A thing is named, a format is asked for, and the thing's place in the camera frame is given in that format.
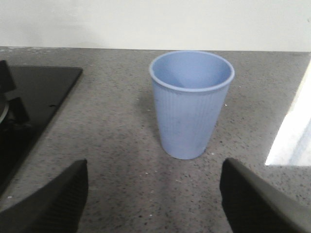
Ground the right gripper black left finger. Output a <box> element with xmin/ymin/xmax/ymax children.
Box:
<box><xmin>0</xmin><ymin>160</ymin><xmax>88</xmax><ymax>233</ymax></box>

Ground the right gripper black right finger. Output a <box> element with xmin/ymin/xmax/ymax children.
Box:
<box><xmin>219</xmin><ymin>158</ymin><xmax>311</xmax><ymax>233</ymax></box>

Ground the light blue ribbed cup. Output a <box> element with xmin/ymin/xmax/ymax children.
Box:
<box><xmin>149</xmin><ymin>50</ymin><xmax>235</xmax><ymax>160</ymax></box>

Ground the right black pot support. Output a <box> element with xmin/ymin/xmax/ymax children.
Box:
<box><xmin>0</xmin><ymin>60</ymin><xmax>30</xmax><ymax>125</ymax></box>

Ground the black glass gas stove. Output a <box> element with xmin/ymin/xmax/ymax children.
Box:
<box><xmin>0</xmin><ymin>65</ymin><xmax>83</xmax><ymax>193</ymax></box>

